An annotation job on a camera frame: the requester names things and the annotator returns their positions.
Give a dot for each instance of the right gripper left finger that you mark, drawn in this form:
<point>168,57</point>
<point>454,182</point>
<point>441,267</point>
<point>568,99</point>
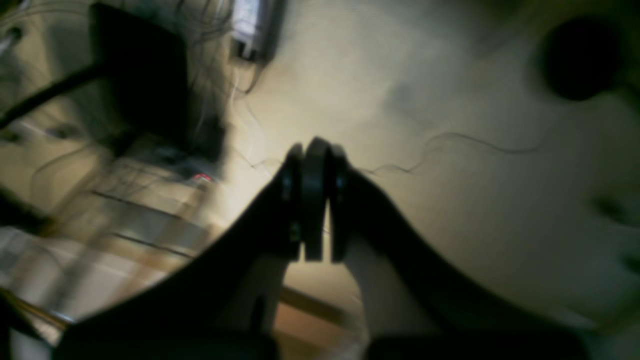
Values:
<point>222,304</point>

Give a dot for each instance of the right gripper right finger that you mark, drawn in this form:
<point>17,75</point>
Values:
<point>417,305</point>

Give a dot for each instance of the white power strip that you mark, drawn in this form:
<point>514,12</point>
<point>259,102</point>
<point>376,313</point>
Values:
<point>174,165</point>

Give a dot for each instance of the black round object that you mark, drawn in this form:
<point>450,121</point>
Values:
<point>581,57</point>

